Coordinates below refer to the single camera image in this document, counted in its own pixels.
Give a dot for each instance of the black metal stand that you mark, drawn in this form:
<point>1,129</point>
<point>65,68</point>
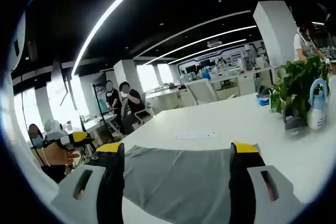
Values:
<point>101,108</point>

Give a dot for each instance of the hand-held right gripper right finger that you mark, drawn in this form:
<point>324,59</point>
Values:
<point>241,182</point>

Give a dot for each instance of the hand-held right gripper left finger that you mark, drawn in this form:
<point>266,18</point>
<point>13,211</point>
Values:
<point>110,182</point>

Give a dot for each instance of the ceiling light strip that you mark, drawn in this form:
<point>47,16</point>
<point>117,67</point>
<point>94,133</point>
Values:
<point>105,16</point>

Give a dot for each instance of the blue box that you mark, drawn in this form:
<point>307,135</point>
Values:
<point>263,100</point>

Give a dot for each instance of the grey soft object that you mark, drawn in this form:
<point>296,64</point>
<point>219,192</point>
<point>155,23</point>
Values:
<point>292,124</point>

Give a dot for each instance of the white office desk row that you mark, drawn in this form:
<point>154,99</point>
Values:
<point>236,82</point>

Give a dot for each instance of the white frame office chair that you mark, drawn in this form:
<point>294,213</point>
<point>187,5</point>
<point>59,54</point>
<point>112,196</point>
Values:
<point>144,115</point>

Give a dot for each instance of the white spray bottle blue top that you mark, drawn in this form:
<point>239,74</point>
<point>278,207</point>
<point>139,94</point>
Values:
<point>317,113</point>

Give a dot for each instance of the grey towel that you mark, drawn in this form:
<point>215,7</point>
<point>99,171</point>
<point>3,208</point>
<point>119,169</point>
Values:
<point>178,176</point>

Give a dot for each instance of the person's left hand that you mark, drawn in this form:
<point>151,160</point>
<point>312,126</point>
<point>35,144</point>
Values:
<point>59,155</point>

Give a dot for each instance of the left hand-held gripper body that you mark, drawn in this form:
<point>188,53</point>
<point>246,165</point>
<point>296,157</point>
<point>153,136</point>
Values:
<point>53,129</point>

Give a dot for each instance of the white mesh office chair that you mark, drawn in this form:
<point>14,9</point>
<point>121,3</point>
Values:
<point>202,91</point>

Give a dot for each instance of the white table socket panel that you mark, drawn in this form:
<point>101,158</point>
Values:
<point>195,135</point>

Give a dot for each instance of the green potted plant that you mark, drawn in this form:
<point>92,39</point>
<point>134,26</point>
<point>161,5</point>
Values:
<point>296,85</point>

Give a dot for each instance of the white table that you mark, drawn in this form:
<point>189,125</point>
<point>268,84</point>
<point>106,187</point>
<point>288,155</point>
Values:
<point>210,119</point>

